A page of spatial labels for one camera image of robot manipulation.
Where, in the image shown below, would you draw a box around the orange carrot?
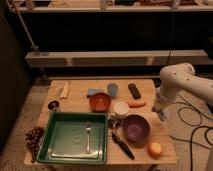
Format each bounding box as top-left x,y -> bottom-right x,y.
127,101 -> 146,108

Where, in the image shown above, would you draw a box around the black remote control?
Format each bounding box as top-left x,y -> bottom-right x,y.
128,84 -> 141,99

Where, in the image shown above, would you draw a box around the purple bowl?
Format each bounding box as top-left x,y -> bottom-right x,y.
122,114 -> 150,144

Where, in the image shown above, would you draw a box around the cream banana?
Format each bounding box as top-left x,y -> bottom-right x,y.
60,81 -> 70,99

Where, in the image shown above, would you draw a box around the blue sponge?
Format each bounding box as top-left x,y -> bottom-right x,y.
87,88 -> 104,98

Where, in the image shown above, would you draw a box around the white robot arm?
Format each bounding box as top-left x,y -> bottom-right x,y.
153,63 -> 213,113

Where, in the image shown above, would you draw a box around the small dark tin can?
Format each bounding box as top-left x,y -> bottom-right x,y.
48,100 -> 59,111

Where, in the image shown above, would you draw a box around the bunch of dark grapes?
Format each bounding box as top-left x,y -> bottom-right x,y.
25,126 -> 44,163

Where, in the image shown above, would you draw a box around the green plastic tray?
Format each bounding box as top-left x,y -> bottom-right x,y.
36,112 -> 108,165

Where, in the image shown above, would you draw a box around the red-brown bowl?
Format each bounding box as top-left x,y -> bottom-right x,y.
89,93 -> 111,112

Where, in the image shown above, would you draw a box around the metal shelf rack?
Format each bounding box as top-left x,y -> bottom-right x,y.
6,0 -> 213,75

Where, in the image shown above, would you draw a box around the white mug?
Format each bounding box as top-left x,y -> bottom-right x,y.
110,101 -> 129,119

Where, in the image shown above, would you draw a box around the black handled utensil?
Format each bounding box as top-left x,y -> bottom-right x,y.
108,118 -> 135,160

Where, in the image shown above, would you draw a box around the light blue cup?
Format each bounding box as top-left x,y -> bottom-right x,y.
107,83 -> 118,99

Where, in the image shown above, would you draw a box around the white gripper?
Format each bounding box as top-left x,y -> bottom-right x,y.
152,96 -> 170,113

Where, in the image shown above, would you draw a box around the silver fork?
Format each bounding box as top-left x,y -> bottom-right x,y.
86,121 -> 91,154

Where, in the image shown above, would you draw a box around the black floor cables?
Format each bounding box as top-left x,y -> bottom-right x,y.
161,83 -> 213,171

